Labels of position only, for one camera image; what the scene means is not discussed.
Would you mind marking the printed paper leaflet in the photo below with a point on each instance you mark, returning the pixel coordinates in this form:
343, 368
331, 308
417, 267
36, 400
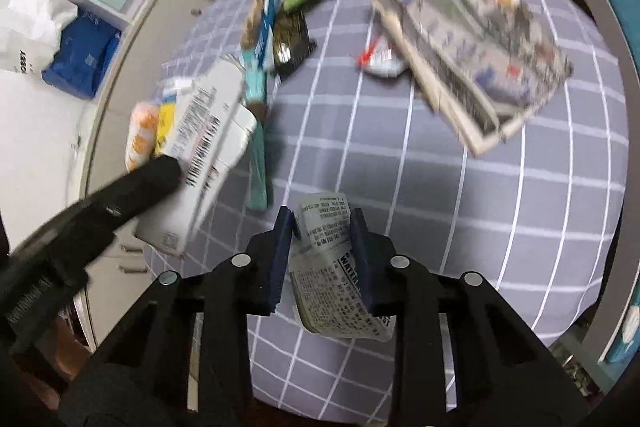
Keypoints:
330, 277

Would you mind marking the orange and white packet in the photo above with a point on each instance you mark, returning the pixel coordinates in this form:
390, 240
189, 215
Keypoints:
140, 132

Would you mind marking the white barcode carton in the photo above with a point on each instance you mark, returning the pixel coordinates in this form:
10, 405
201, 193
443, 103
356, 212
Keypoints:
210, 132

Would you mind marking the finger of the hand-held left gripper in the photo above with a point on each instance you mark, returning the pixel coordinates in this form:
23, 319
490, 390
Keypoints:
145, 189

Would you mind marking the purple checked tablecloth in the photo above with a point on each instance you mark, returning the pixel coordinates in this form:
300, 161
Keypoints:
450, 232

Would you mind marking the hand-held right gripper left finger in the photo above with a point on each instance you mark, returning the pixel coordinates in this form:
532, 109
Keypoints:
280, 257

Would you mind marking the teal long packet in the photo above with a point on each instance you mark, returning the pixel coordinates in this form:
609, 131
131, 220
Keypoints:
257, 177

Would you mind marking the red and white sachet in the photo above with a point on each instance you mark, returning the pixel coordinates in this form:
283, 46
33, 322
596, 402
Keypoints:
385, 64

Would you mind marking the yellow packet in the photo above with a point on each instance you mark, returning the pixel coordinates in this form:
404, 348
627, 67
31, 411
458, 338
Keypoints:
165, 127

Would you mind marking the dark foil packet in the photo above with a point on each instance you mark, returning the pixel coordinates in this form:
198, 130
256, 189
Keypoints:
290, 37

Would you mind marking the blue plastic bag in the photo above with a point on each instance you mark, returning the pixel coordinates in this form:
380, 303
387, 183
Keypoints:
82, 57

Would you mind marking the blue and white packet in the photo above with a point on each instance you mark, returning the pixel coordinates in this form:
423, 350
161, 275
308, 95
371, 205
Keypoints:
264, 32

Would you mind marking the white plastic bag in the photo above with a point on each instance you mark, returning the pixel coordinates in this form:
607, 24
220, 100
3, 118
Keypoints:
25, 32

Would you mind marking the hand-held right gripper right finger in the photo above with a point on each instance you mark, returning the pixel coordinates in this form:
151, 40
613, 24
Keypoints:
361, 257

